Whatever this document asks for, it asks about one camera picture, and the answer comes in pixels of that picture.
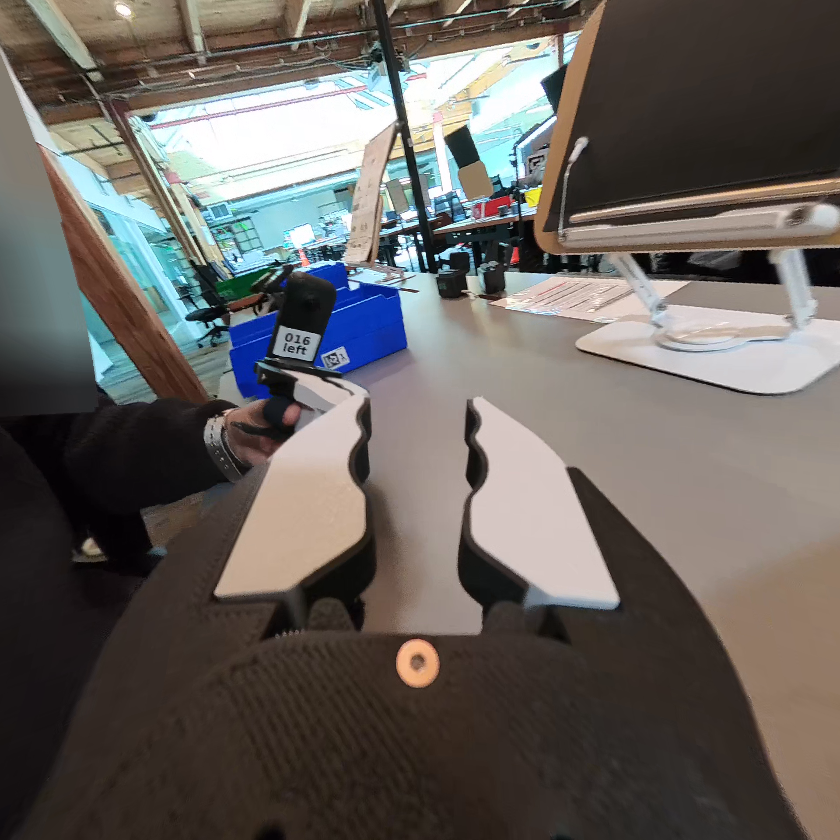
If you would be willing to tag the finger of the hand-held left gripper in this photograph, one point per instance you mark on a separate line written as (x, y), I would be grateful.
(322, 391)

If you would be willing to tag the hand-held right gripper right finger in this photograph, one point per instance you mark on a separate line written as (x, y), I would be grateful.
(545, 519)

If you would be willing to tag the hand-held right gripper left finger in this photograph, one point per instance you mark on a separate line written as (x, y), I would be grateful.
(295, 519)

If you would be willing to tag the person's left forearm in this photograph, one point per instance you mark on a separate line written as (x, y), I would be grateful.
(105, 473)

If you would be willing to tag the person's left hand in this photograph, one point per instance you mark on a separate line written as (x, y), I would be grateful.
(263, 433)

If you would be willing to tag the plain blue bin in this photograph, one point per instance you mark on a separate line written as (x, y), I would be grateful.
(331, 273)

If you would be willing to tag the blue bin with sticker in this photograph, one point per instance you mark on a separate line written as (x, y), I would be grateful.
(355, 328)

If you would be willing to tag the black office chair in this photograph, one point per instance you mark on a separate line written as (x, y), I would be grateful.
(217, 302)

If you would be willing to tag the metal wristwatch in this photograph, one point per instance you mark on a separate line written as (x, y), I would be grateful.
(226, 446)

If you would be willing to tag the brown cardboard board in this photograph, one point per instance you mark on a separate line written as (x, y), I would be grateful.
(370, 197)

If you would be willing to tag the black device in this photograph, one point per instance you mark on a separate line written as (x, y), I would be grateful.
(492, 277)
(453, 282)

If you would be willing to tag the black metal pole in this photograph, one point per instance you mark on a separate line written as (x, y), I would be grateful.
(403, 131)

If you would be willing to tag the printed paper sheets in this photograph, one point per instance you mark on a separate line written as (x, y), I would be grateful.
(591, 298)

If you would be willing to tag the white stand base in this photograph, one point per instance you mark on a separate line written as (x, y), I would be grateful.
(735, 355)

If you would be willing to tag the thick wooden post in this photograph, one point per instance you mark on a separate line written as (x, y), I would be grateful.
(125, 289)

